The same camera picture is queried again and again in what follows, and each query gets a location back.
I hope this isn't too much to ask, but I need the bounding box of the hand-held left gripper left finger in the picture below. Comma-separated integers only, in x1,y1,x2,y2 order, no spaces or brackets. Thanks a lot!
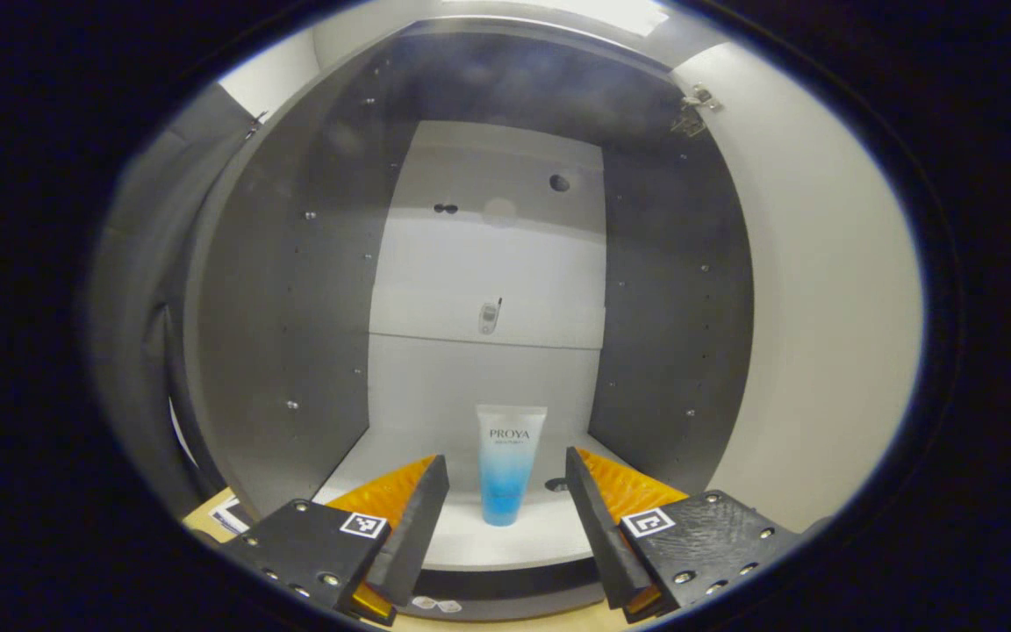
223,454,450,626

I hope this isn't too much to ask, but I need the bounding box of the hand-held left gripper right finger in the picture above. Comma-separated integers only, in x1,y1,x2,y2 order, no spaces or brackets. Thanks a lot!
565,447,809,624

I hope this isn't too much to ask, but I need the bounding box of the blue and white bottle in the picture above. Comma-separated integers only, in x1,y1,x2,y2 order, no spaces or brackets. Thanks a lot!
476,404,549,528

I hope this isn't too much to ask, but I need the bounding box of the grey cabinet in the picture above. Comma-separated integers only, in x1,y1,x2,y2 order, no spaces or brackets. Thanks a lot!
183,18,756,622

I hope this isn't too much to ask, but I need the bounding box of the light grey cabinet door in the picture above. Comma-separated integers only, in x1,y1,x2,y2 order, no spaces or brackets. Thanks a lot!
668,39,925,534

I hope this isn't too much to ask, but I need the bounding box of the metal cabinet hinge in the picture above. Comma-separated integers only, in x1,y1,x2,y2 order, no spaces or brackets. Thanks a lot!
670,83,724,139

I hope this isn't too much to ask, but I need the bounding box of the white portrait cover book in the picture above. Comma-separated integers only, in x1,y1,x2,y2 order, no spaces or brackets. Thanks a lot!
207,496,252,536

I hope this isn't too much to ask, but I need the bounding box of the long ceiling light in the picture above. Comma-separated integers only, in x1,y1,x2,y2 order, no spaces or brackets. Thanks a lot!
444,0,673,38

